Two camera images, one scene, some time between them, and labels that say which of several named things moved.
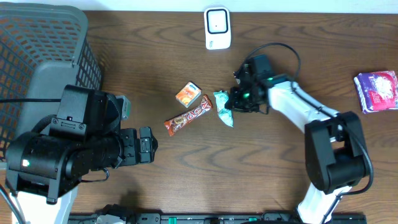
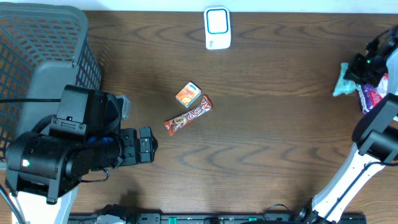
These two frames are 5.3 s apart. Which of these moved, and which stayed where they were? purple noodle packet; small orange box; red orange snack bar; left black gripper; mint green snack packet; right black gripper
Moved: right black gripper; mint green snack packet
Stayed: small orange box; purple noodle packet; red orange snack bar; left black gripper
